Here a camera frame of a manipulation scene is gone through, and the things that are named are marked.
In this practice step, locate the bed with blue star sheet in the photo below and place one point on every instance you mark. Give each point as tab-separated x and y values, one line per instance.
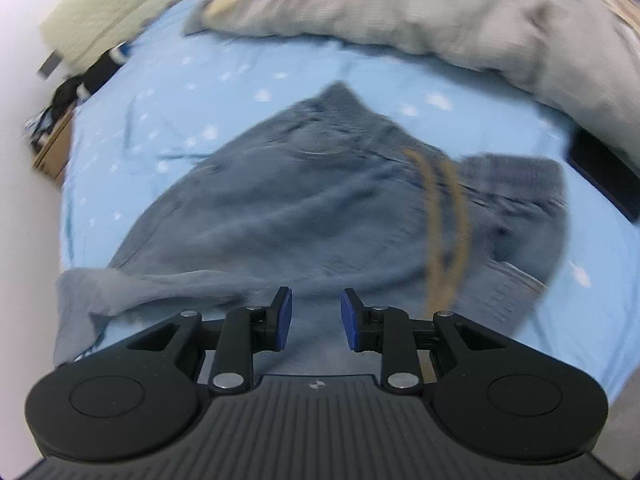
200	85

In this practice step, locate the grey patchwork quilt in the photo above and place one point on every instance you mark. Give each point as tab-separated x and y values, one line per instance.
400	0

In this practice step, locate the black clothing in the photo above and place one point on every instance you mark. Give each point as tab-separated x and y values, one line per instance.
65	92

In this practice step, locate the cream quilted headboard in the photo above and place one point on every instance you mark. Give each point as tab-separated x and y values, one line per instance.
115	10

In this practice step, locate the blue denim jeans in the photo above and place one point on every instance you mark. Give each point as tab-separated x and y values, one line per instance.
300	220

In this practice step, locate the dark flat object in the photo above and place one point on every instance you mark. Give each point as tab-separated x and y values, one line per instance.
600	170

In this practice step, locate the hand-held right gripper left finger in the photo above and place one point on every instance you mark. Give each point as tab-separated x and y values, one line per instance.
285	317

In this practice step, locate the grey wall switch plate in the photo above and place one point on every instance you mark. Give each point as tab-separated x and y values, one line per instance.
51	66

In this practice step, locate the black neck pillow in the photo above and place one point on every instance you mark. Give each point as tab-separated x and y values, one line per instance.
102	70

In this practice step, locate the wooden nightstand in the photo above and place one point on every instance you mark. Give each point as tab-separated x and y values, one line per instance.
52	152

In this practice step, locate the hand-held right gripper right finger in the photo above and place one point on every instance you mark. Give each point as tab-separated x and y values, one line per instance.
350	320

